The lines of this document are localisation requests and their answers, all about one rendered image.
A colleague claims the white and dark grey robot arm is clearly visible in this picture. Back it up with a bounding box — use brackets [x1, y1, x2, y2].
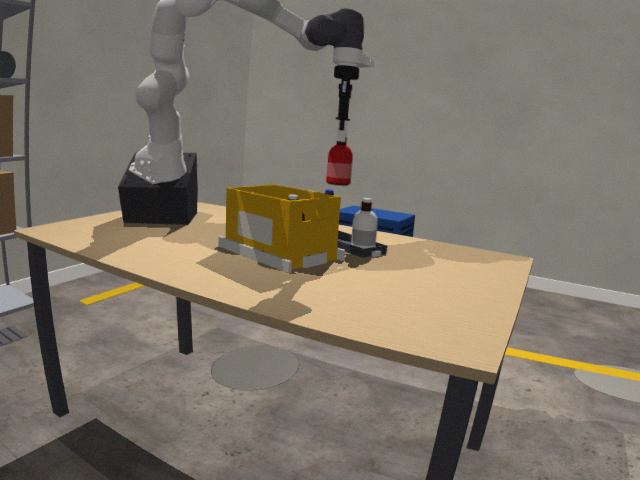
[129, 0, 374, 184]

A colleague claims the red bottle with pale label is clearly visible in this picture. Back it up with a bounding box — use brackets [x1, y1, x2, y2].
[326, 137, 353, 186]

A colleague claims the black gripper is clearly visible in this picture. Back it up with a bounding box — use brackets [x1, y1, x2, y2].
[334, 65, 359, 142]

